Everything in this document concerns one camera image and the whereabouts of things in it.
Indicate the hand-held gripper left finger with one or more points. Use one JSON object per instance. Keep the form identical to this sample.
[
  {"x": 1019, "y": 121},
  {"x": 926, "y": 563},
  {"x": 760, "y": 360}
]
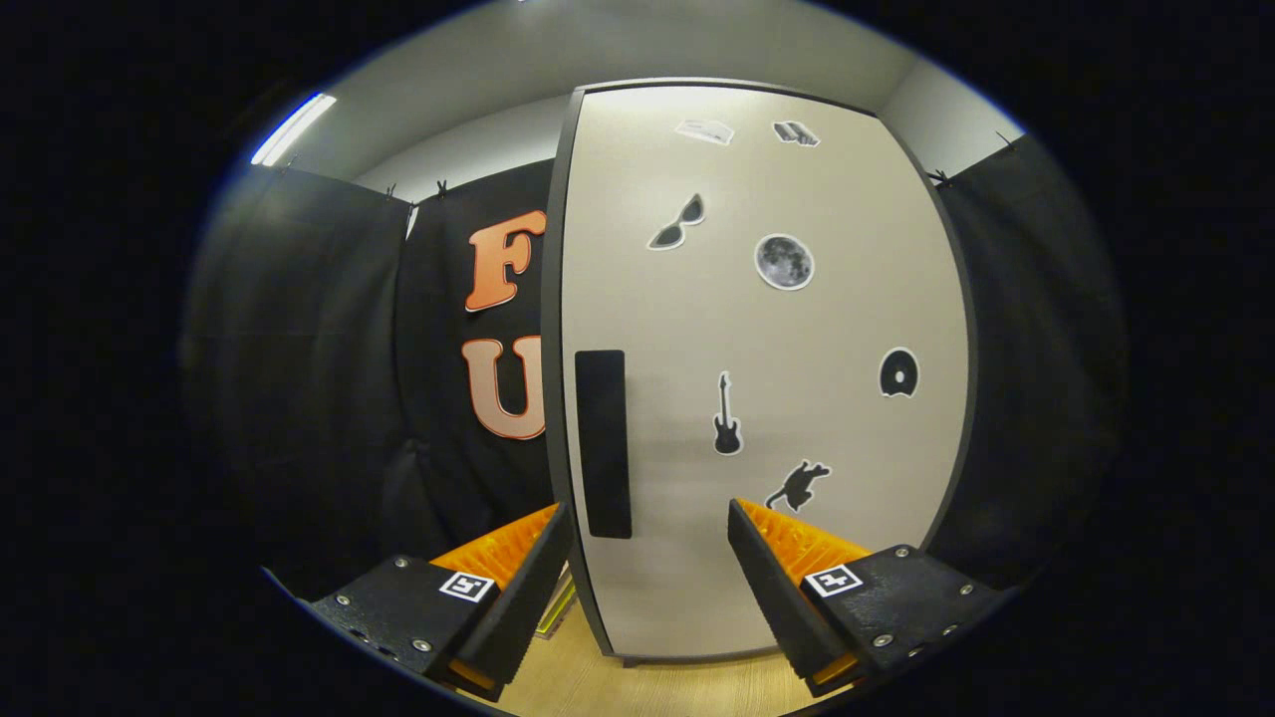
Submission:
[{"x": 533, "y": 588}]

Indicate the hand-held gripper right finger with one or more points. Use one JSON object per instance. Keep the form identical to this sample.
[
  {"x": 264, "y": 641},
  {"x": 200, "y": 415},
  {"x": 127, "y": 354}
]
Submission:
[{"x": 772, "y": 597}]

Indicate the grey shoe cabinet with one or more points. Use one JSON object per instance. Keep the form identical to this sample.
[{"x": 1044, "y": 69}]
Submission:
[{"x": 551, "y": 299}]

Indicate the white book yellow edge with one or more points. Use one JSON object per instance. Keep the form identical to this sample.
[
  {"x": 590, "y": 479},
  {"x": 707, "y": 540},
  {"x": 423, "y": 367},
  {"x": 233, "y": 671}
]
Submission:
[{"x": 558, "y": 612}]

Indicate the black backdrop cloth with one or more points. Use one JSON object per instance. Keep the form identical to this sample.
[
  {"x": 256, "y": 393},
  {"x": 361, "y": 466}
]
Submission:
[{"x": 299, "y": 398}]

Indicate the ceiling light strip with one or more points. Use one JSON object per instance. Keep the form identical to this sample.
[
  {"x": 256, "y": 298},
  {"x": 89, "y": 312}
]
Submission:
[{"x": 292, "y": 129}]

